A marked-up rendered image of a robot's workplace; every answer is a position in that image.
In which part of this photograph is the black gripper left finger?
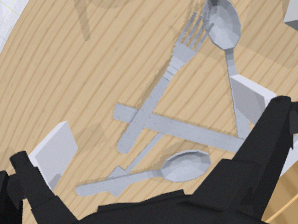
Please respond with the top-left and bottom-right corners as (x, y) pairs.
(0, 121), (83, 224)

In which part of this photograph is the white rectangular block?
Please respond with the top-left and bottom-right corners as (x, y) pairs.
(283, 0), (298, 31)

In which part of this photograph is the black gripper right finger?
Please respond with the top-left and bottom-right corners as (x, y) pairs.
(157, 74), (298, 224)

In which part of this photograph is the wooden cutlery tray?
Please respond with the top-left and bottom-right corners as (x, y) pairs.
(261, 160), (298, 224)

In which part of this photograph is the white flat base plate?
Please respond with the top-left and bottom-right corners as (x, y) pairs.
(280, 133), (298, 177)

